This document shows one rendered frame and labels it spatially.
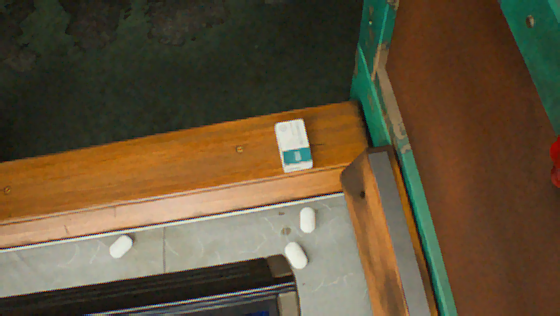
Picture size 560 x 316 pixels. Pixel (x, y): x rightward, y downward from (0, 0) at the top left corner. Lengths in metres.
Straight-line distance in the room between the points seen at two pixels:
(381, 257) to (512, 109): 0.31
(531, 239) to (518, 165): 0.05
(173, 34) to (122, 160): 1.09
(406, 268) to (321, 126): 0.26
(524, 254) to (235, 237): 0.44
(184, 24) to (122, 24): 0.18
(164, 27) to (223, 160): 1.13
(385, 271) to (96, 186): 0.38
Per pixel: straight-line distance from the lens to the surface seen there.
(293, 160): 0.87
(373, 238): 0.78
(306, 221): 0.86
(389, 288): 0.76
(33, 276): 0.91
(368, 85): 0.88
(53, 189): 0.92
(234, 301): 0.47
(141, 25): 2.01
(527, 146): 0.50
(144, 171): 0.90
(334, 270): 0.86
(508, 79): 0.51
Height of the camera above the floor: 1.56
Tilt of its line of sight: 63 degrees down
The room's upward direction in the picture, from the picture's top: straight up
